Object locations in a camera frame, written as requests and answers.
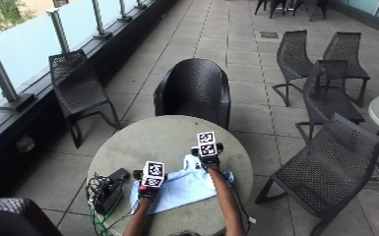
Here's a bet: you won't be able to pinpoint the person's right hand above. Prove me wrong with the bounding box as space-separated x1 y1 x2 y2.
190 143 226 170

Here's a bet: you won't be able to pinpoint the black chairs group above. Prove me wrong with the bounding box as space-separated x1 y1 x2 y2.
254 0 331 22

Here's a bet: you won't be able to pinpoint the black wicker tub armchair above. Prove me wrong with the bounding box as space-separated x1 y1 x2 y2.
152 58 232 131

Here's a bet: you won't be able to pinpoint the green and black cables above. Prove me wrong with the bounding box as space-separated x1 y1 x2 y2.
84 173 124 236

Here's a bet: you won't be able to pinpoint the light blue cloth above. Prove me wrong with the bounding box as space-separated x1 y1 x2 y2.
128 153 236 216

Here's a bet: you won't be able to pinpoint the thin black cable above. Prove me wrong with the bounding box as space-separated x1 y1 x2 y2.
228 183 258 234

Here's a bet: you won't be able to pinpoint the person's left hand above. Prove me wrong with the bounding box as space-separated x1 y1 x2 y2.
132 169 170 201

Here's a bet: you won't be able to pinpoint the black mesh chair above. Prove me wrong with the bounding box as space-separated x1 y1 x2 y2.
271 29 316 108
295 59 367 143
254 112 379 236
47 49 123 149
322 31 371 108

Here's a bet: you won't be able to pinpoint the left white marker cube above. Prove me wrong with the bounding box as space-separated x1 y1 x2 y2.
140 160 166 188

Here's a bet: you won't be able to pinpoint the white marker cube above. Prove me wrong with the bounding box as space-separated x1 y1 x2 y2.
140 160 166 188
196 131 219 157

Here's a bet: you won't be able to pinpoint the glass balustrade with metal posts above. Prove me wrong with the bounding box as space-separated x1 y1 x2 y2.
0 0 174 114

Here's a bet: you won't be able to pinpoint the black electronics box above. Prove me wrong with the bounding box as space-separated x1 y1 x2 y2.
94 167 131 215

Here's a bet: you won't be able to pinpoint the round grey table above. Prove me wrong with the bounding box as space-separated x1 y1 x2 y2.
87 114 255 236

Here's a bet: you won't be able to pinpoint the right white marker cube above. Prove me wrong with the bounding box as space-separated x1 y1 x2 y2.
196 131 219 157

